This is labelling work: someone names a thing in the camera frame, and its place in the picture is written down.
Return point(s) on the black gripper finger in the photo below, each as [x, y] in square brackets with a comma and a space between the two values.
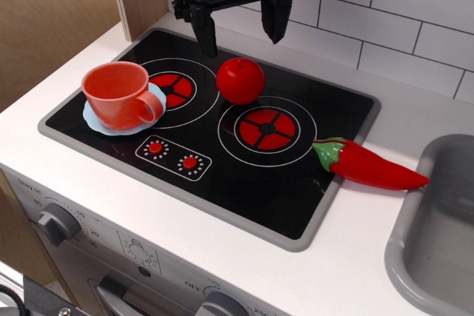
[275, 16]
[204, 28]

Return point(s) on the orange plastic cup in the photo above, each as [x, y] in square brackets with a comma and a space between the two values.
[119, 95]

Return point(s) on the red toy tomato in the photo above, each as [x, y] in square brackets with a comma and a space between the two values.
[240, 80]

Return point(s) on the wooden side panel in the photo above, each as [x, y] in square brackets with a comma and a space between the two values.
[39, 36]

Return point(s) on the black toy stove top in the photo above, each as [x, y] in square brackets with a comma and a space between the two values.
[252, 166]

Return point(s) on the red toy chili pepper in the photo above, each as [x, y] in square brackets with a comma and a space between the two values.
[352, 161]

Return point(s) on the grey timer knob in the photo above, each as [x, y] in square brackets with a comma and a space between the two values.
[57, 224]

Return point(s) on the grey oven knob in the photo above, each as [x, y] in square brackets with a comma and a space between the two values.
[218, 304]

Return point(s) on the grey toy sink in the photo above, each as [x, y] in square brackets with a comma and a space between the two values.
[429, 255]

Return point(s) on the grey oven door handle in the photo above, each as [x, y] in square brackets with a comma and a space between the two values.
[112, 295]

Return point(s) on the black metal base plate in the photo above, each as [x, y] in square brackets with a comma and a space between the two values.
[40, 301]

